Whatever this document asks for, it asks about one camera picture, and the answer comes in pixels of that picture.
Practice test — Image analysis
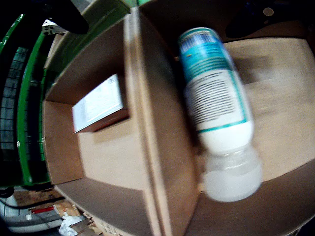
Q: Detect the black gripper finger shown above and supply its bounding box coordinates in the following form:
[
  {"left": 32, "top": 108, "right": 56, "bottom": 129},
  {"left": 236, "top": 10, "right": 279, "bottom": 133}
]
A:
[
  {"left": 36, "top": 0, "right": 89, "bottom": 34},
  {"left": 225, "top": 0, "right": 315, "bottom": 39}
]

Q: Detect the white bottle with teal label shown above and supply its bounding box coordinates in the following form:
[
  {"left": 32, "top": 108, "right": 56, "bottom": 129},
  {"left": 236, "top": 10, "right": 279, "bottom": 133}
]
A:
[{"left": 177, "top": 27, "right": 263, "bottom": 203}]

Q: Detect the flat white pink box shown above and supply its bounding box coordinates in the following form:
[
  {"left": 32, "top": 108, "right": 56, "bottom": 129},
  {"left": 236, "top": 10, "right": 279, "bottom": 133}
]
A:
[{"left": 72, "top": 73, "right": 130, "bottom": 134}]

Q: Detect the empty open cardboard box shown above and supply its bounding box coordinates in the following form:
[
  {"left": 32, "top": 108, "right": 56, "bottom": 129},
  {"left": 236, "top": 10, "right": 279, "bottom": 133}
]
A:
[{"left": 136, "top": 0, "right": 315, "bottom": 236}]

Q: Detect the crumpled white plastic bag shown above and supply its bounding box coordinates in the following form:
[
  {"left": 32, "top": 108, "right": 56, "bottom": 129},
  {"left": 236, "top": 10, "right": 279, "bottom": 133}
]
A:
[{"left": 58, "top": 213, "right": 87, "bottom": 236}]

